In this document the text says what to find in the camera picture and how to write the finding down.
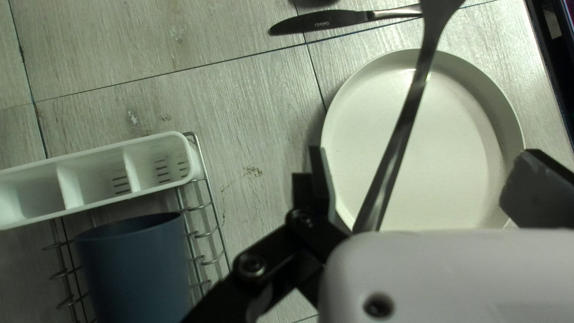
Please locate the pale plate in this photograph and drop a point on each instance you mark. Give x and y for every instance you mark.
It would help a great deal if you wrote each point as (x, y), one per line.
(457, 148)

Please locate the black frame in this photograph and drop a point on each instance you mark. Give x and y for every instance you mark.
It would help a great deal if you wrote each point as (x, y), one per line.
(560, 67)

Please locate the black knife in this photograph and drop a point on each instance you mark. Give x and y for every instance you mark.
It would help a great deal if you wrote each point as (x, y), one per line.
(314, 22)

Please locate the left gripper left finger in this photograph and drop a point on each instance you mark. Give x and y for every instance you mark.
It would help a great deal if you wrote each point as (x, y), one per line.
(320, 202)

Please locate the dark blue cup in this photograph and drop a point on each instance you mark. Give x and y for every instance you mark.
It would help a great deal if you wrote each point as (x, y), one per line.
(134, 269)

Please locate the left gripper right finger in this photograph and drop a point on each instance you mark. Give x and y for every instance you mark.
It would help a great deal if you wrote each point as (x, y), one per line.
(542, 197)

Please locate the white cutlery holder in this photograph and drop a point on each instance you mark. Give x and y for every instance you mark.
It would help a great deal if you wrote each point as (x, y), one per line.
(67, 193)

